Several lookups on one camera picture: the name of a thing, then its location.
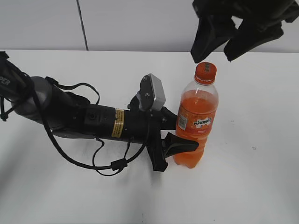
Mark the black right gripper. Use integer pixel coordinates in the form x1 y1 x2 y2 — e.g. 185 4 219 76
191 0 299 63

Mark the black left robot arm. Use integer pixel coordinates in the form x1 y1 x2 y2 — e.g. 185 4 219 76
0 51 199 175

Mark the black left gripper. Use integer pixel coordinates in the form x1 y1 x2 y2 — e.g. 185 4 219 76
123 97 199 172

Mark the orange soda bottle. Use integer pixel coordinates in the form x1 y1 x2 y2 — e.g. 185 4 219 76
173 76 219 168

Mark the black camera cable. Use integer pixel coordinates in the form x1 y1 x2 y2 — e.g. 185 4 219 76
0 52 150 176

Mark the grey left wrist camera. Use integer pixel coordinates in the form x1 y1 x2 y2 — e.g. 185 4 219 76
136 73 166 112

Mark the orange bottle cap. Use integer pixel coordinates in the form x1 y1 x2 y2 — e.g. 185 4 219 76
195 62 217 81

